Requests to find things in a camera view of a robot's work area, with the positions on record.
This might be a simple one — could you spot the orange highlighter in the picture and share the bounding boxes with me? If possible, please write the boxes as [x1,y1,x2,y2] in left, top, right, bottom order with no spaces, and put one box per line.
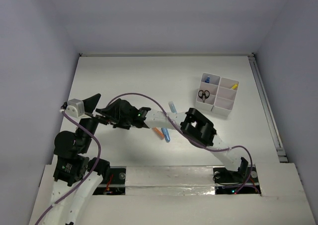
[152,128,165,140]

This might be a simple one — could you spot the black handled scissors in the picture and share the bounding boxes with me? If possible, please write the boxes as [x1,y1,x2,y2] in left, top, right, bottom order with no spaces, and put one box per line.
[198,90,210,103]

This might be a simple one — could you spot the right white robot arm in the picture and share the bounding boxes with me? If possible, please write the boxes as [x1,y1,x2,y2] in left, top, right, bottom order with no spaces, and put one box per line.
[95,98,249,181]

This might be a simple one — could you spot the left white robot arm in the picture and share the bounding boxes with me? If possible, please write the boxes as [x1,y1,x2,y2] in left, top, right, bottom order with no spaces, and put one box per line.
[36,93,110,225]

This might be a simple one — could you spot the large blue highlighter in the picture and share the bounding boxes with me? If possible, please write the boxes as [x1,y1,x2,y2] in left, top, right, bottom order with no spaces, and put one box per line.
[161,128,170,143]

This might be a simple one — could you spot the blue marker upright tip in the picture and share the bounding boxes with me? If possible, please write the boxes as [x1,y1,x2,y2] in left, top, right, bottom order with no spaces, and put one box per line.
[168,101,177,114]

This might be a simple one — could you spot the white divided organizer box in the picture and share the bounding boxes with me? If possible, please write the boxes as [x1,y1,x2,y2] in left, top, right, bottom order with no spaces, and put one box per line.
[195,73,239,117]

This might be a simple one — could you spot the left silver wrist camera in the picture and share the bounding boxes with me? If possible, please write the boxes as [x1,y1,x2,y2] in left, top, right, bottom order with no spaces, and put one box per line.
[60,99,85,118]

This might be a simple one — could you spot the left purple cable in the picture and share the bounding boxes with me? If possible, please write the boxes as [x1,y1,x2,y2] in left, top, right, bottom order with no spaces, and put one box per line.
[33,109,102,225]

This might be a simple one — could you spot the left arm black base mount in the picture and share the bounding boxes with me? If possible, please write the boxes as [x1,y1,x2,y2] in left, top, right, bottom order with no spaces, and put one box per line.
[93,167,126,196]

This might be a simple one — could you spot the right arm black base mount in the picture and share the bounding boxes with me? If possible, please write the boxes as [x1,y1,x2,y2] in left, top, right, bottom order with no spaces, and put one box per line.
[213,166,261,195]

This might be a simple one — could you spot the aluminium side rail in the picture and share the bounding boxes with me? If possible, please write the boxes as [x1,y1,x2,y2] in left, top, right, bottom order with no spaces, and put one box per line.
[248,55,289,163]

